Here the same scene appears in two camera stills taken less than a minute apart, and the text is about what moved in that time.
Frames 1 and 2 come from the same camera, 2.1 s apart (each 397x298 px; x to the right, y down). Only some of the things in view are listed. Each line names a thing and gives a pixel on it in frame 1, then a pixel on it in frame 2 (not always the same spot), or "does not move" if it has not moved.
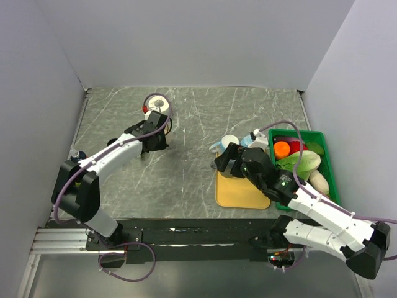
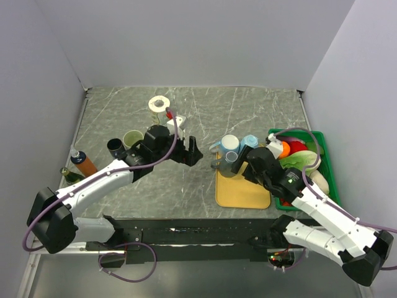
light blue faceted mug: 246,140 does not move
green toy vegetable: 314,146 does not move
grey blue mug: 228,168 does not move
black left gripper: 162,145 -> 189,157
